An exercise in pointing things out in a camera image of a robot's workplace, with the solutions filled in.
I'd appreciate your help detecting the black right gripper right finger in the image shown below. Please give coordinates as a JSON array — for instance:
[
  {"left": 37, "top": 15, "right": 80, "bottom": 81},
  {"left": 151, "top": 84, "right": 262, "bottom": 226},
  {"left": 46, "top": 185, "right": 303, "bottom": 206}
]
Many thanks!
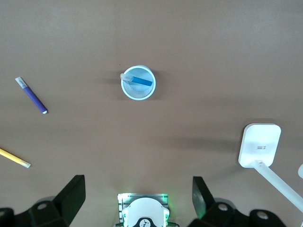
[{"left": 186, "top": 176, "right": 288, "bottom": 227}]

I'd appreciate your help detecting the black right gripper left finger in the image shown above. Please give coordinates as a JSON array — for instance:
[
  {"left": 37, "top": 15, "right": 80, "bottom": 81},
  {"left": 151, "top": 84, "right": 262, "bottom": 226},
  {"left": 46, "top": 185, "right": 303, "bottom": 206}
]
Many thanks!
[{"left": 0, "top": 175, "right": 86, "bottom": 227}]

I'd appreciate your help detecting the blue marker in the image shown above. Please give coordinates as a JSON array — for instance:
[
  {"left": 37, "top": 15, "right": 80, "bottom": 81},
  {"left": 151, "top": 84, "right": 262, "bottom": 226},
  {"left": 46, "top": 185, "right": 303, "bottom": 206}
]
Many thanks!
[{"left": 120, "top": 73, "right": 153, "bottom": 87}]

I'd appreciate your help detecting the yellow marker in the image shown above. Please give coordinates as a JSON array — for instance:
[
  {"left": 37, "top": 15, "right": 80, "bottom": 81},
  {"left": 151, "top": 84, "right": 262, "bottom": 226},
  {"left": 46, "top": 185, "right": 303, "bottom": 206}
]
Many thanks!
[{"left": 0, "top": 148, "right": 32, "bottom": 169}]

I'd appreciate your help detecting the purple marker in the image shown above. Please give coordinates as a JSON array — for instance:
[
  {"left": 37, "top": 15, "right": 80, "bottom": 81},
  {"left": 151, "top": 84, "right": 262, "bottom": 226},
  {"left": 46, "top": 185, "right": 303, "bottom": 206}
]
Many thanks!
[{"left": 15, "top": 77, "right": 48, "bottom": 115}]

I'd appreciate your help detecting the translucent blue cup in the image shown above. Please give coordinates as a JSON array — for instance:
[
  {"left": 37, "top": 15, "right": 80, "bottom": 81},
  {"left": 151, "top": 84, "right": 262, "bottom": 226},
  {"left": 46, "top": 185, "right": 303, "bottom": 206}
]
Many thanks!
[{"left": 120, "top": 64, "right": 157, "bottom": 101}]

